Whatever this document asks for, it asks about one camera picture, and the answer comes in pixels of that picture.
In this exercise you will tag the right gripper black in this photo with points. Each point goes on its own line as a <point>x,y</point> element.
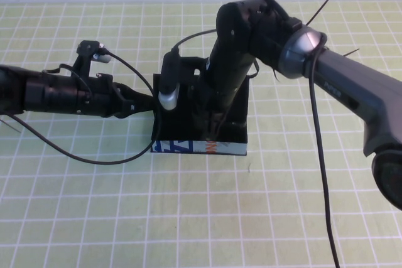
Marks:
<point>220,89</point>

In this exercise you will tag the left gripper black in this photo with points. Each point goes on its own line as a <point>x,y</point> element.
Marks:
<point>97,95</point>

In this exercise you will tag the black printed glasses case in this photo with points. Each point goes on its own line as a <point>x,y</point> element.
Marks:
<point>232,148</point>

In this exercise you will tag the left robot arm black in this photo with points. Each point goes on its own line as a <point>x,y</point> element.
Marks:
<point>37,92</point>

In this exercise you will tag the right robot arm black grey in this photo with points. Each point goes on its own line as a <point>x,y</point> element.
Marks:
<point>345,92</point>

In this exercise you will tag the short black zip tie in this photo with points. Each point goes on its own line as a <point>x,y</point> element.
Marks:
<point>351,52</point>
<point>276,75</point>

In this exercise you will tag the green white-checked tablecloth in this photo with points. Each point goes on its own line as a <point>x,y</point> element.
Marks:
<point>201,224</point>

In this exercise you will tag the thin grey zip tie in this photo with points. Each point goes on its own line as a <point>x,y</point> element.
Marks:
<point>11,127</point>

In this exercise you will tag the long black zip tie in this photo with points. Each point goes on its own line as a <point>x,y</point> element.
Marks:
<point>322,7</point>

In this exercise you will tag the right wrist camera black silver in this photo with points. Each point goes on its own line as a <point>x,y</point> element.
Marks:
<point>169,86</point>

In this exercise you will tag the wrist camera black silver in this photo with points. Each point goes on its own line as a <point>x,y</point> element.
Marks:
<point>169,86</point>
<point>91,48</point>

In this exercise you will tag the left wrist camera black silver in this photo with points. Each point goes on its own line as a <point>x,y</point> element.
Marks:
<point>91,48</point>

